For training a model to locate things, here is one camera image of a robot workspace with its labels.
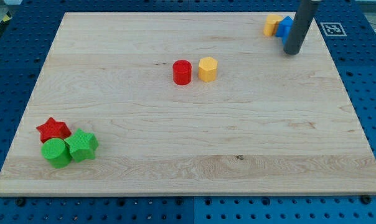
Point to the yellow hexagon block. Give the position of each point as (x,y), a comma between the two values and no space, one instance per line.
(207,69)

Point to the red cylinder block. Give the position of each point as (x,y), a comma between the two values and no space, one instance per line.
(182,72)

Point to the light wooden board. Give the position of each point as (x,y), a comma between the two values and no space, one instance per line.
(270,124)

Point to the green star block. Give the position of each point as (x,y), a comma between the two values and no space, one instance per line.
(82,145)

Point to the yellow block at corner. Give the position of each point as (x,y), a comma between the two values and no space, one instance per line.
(271,24)

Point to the blue block at corner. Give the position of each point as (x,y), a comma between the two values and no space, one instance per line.
(284,28)

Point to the red star block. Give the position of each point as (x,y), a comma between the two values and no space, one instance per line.
(53,129)

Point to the green cylinder block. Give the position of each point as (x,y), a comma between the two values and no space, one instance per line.
(56,153)

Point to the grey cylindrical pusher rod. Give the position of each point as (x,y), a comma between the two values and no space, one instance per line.
(301,23)

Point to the white fiducial marker tag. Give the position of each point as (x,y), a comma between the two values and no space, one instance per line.
(333,29)

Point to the yellow black hazard tape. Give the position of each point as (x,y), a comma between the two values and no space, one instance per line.
(5,22)

